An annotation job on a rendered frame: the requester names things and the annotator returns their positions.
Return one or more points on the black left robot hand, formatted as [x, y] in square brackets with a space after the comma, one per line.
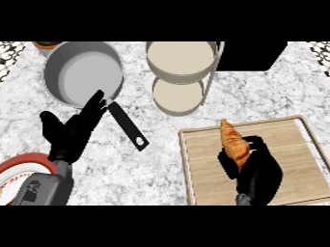
[73, 131]

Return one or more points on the pale wooden tray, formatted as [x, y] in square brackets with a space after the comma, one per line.
[297, 154]

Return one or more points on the golden brown croissant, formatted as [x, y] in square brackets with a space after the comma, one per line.
[234, 144]

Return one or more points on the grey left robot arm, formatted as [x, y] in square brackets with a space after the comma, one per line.
[45, 188]

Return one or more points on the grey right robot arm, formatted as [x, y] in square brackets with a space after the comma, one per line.
[242, 199]

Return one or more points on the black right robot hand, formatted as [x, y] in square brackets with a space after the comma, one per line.
[260, 173]

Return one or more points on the black box appliance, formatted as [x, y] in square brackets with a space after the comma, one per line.
[248, 55]

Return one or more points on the white plate with red rim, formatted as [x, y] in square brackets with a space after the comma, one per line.
[9, 177]

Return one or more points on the terracotta plant pot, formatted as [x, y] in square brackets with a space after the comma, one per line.
[48, 45]

